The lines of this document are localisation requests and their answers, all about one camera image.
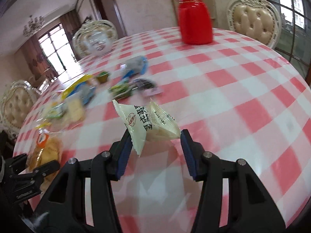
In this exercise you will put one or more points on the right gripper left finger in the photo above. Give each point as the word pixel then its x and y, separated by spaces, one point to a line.
pixel 80 198

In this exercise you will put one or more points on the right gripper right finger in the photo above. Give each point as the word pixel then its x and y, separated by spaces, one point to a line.
pixel 251 207

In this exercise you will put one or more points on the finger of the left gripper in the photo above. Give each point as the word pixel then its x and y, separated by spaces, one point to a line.
pixel 46 169

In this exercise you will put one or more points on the orange white snack packet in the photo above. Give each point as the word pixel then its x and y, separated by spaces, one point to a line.
pixel 46 146

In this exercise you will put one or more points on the yellow snack bag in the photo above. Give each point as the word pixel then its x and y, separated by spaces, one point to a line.
pixel 72 87

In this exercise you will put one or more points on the blue monkey snack bag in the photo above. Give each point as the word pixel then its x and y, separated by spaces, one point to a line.
pixel 85 92

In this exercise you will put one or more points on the green pea snack packet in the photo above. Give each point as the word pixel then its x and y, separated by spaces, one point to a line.
pixel 102 77

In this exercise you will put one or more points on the white triangular snack packet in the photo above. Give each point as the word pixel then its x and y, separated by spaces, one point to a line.
pixel 148 123

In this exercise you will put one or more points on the small blue clear packet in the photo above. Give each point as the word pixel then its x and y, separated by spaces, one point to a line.
pixel 135 66

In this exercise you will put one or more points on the green ginkgo snack packet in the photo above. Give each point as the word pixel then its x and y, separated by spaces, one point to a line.
pixel 54 111

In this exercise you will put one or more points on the clear wrapped cracker pack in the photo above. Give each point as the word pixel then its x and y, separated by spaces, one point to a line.
pixel 74 111

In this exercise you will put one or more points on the cream tufted chair left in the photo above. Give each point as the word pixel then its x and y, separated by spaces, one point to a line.
pixel 16 104

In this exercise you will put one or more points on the cream tufted chair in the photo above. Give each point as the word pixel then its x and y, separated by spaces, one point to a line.
pixel 16 104
pixel 257 19
pixel 87 27

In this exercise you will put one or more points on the window with curtains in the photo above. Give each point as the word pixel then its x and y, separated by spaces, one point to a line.
pixel 57 49

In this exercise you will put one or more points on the dark pink snack packet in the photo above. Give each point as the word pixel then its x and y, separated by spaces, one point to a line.
pixel 146 87

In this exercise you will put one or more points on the white floral teapot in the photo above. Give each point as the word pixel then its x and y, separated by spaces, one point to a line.
pixel 98 43

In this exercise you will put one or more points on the chandelier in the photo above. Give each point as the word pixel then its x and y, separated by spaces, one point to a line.
pixel 34 25

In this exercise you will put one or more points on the red thermos jug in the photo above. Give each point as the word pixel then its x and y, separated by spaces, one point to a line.
pixel 195 24

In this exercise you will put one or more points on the cream tufted chair right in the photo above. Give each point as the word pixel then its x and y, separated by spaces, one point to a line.
pixel 257 19

